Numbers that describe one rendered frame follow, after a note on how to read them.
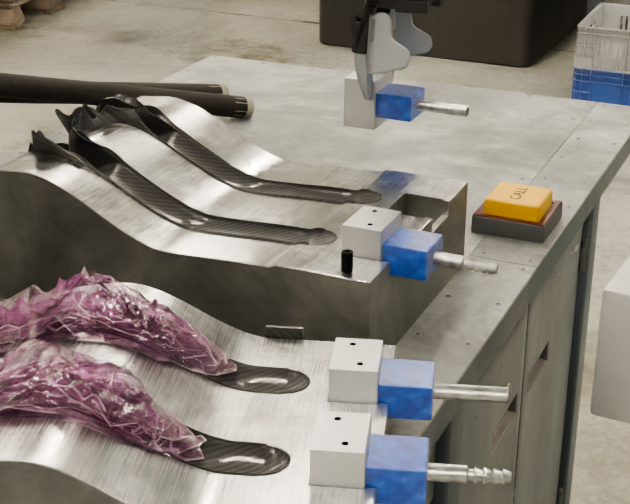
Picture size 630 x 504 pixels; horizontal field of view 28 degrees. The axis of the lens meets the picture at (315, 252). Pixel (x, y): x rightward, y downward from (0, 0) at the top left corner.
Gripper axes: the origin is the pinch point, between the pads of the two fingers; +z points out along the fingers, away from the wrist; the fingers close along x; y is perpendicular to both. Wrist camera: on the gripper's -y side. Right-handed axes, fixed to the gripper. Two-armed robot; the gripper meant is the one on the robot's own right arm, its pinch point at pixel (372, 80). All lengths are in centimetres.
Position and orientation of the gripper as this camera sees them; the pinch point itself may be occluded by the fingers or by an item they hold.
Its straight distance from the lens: 136.6
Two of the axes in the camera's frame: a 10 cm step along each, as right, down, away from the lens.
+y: 9.1, 1.6, -3.8
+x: 4.1, -3.7, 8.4
